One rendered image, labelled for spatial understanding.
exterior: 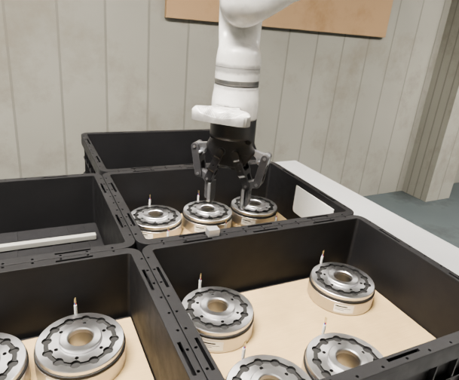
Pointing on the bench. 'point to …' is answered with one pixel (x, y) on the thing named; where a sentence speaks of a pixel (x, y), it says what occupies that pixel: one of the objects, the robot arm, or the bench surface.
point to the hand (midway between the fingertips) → (227, 196)
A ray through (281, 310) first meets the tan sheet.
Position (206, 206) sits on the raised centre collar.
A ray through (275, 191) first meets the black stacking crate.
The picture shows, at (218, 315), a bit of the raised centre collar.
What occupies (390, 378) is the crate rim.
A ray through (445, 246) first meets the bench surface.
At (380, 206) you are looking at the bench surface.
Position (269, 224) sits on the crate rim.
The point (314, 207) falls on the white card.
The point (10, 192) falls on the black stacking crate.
